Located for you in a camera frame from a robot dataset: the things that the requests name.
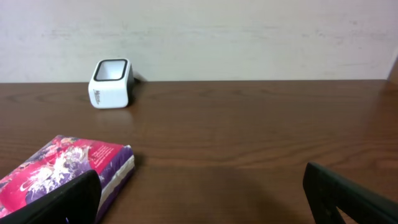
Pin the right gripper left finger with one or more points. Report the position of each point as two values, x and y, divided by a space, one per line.
76 201

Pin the purple red snack pack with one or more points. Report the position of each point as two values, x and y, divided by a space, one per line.
60 161

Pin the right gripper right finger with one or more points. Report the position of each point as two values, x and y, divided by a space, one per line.
328 193

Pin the white barcode scanner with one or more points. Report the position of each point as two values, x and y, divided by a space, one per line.
111 85

